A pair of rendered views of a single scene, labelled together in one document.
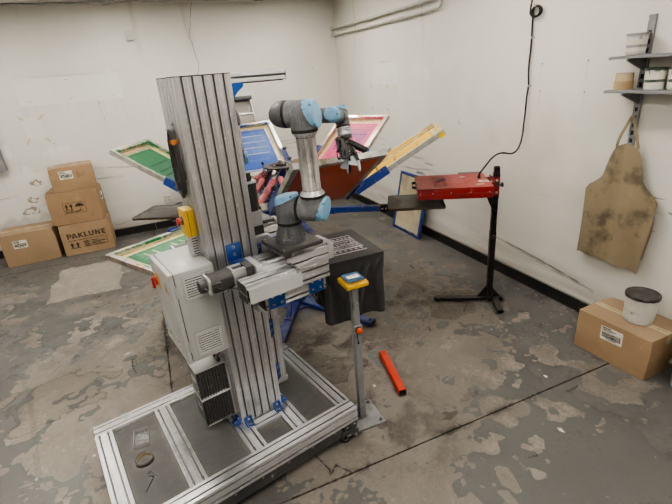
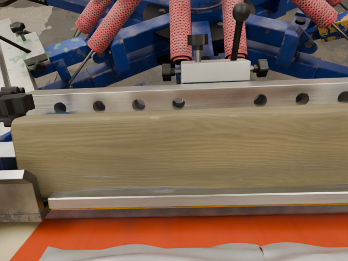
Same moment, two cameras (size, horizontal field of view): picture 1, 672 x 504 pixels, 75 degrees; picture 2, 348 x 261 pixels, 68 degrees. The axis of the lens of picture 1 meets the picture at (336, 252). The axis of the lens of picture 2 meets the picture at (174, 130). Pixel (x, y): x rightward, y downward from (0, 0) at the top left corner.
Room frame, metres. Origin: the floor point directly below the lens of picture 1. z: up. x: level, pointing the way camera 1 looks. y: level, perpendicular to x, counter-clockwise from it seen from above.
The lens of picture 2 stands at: (2.82, 0.13, 1.46)
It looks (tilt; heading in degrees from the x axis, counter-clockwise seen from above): 51 degrees down; 26
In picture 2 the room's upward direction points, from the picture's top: 5 degrees counter-clockwise
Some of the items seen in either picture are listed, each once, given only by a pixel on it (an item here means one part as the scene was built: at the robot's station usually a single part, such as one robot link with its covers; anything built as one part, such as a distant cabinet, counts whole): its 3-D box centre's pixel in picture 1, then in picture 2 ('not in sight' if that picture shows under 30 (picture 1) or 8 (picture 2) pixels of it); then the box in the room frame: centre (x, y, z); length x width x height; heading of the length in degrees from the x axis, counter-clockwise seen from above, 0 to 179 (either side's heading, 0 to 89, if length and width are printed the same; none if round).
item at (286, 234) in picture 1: (290, 230); not in sight; (2.00, 0.21, 1.31); 0.15 x 0.15 x 0.10
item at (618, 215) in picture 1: (619, 193); not in sight; (2.90, -2.00, 1.06); 0.53 x 0.07 x 1.05; 21
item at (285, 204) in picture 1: (288, 206); not in sight; (2.00, 0.20, 1.42); 0.13 x 0.12 x 0.14; 68
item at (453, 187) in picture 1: (453, 186); not in sight; (3.47, -1.00, 1.06); 0.61 x 0.46 x 0.12; 81
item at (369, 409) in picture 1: (357, 352); not in sight; (2.13, -0.08, 0.48); 0.22 x 0.22 x 0.96; 21
